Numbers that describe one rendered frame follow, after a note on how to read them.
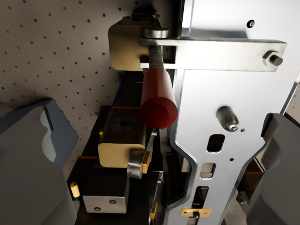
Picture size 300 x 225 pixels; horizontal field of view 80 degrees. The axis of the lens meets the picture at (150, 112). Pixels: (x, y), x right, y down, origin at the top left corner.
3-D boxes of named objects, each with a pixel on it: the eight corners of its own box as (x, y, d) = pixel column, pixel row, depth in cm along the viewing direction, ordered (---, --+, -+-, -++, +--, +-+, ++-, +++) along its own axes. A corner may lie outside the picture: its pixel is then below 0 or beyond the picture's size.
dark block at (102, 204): (139, 101, 67) (126, 214, 32) (121, 100, 67) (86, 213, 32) (139, 89, 65) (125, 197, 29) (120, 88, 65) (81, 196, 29)
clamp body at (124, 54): (156, 34, 56) (160, 74, 25) (123, 33, 55) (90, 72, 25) (157, 9, 52) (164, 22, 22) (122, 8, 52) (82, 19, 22)
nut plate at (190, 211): (211, 208, 52) (212, 213, 51) (208, 215, 54) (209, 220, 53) (182, 207, 52) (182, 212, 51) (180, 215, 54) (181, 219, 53)
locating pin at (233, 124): (227, 116, 37) (241, 137, 31) (211, 115, 37) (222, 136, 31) (231, 102, 35) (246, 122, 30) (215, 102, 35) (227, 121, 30)
